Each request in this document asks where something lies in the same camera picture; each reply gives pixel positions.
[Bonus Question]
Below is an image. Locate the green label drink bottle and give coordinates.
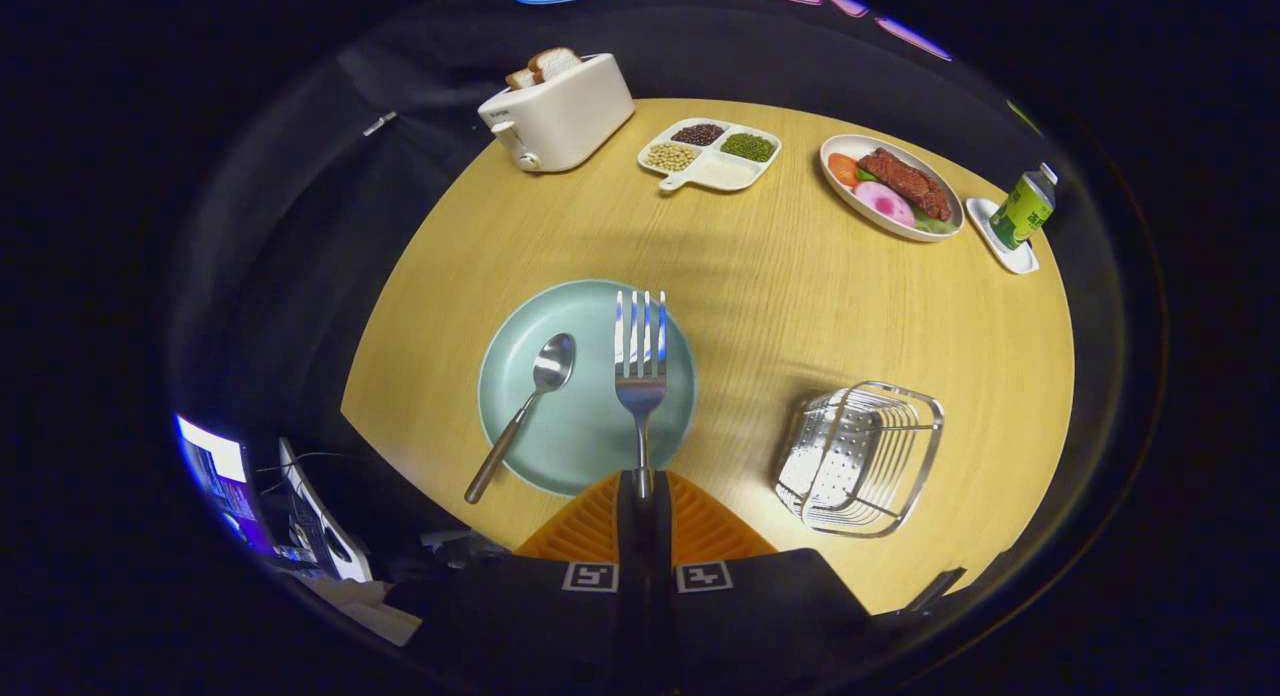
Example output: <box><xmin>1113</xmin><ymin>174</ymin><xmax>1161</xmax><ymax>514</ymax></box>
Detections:
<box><xmin>990</xmin><ymin>162</ymin><xmax>1059</xmax><ymax>251</ymax></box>

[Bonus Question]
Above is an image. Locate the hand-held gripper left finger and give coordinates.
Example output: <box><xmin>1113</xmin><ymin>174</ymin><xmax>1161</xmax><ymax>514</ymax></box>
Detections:
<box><xmin>385</xmin><ymin>471</ymin><xmax>646</xmax><ymax>696</ymax></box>

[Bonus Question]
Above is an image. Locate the white divided dish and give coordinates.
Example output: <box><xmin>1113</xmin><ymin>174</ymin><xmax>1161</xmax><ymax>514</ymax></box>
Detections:
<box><xmin>637</xmin><ymin>117</ymin><xmax>782</xmax><ymax>193</ymax></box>

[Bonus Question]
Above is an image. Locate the brown meat piece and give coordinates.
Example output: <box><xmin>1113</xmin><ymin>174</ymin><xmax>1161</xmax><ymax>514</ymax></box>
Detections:
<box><xmin>857</xmin><ymin>147</ymin><xmax>953</xmax><ymax>223</ymax></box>

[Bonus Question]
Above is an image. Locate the white oval food plate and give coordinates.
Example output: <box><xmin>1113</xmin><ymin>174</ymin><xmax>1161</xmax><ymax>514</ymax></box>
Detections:
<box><xmin>819</xmin><ymin>134</ymin><xmax>965</xmax><ymax>243</ymax></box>

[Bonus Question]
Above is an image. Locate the lit computer monitor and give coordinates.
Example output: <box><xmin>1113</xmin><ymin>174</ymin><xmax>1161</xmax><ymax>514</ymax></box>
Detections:
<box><xmin>175</xmin><ymin>414</ymin><xmax>276</xmax><ymax>557</ymax></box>

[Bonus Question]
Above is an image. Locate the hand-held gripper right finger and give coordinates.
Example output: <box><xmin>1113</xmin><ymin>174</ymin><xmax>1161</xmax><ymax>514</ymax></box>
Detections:
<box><xmin>645</xmin><ymin>469</ymin><xmax>876</xmax><ymax>696</ymax></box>

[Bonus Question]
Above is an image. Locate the teal round plate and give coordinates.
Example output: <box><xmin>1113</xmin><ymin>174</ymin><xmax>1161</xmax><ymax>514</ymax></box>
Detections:
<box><xmin>478</xmin><ymin>279</ymin><xmax>698</xmax><ymax>498</ymax></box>

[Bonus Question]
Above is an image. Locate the pink round food slice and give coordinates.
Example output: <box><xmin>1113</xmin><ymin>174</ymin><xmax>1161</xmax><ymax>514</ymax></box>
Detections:
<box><xmin>853</xmin><ymin>181</ymin><xmax>916</xmax><ymax>227</ymax></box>

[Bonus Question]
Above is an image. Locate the metal wire cutlery basket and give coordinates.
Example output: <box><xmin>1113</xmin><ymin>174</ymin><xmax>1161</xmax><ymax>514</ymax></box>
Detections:
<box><xmin>775</xmin><ymin>381</ymin><xmax>945</xmax><ymax>538</ymax></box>

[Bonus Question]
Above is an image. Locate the silver spoon brown handle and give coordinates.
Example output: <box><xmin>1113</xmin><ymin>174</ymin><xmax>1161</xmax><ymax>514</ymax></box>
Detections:
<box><xmin>464</xmin><ymin>333</ymin><xmax>577</xmax><ymax>505</ymax></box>

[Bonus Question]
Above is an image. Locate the white square coaster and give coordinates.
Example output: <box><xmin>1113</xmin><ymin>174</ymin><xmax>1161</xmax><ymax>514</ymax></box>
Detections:
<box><xmin>965</xmin><ymin>197</ymin><xmax>1041</xmax><ymax>275</ymax></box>

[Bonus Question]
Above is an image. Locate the white toaster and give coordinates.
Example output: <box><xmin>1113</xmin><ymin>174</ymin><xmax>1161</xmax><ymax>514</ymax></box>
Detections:
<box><xmin>477</xmin><ymin>53</ymin><xmax>636</xmax><ymax>173</ymax></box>

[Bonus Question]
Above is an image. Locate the green lettuce leaf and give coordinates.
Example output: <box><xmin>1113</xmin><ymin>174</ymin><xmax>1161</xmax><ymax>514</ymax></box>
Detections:
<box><xmin>855</xmin><ymin>166</ymin><xmax>959</xmax><ymax>236</ymax></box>

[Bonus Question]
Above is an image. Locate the silver fork brown handle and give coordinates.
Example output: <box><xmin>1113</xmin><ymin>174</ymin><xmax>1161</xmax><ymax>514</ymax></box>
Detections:
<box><xmin>614</xmin><ymin>290</ymin><xmax>669</xmax><ymax>499</ymax></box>

